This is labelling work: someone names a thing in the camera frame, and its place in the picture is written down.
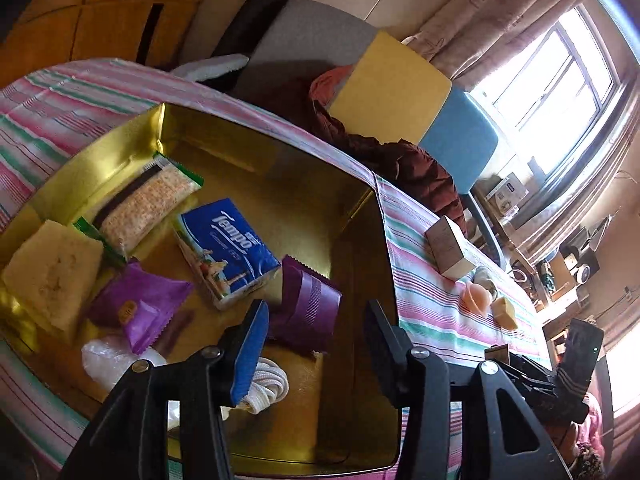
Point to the purple snack packet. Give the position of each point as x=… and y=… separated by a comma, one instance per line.
x=310, y=310
x=150, y=300

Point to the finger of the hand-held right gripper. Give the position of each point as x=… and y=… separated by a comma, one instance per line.
x=530, y=370

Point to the pink curtain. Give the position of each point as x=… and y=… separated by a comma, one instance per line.
x=475, y=15

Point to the cereal bar packet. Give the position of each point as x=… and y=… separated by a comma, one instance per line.
x=145, y=205

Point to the striped tablecloth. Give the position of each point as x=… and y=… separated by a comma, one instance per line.
x=75, y=90

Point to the white plastic bag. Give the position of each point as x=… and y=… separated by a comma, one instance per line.
x=110, y=360

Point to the gold tin box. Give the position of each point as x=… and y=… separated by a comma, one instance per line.
x=280, y=185

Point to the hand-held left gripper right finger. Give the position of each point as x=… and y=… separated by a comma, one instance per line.
x=385, y=355

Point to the small yellow block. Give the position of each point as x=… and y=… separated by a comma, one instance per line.
x=505, y=312

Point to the yellow sponge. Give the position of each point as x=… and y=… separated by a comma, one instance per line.
x=50, y=270

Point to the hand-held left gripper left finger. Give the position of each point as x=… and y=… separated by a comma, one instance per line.
x=247, y=355

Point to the small black speaker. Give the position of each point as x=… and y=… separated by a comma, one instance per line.
x=580, y=257

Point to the blue tissue pack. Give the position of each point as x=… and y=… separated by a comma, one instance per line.
x=225, y=240

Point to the person's right forearm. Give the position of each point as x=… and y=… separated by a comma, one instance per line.
x=592, y=425

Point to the small wooden box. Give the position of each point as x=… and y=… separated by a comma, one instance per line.
x=450, y=245

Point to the patchwork upholstered chair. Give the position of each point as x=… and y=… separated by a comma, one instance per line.
x=390, y=90

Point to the pink peach toy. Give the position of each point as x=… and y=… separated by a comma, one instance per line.
x=475, y=300

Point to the dark red jacket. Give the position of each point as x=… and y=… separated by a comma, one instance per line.
x=415, y=170

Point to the white printed box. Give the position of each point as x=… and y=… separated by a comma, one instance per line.
x=506, y=191

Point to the window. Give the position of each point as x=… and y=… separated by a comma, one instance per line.
x=565, y=75

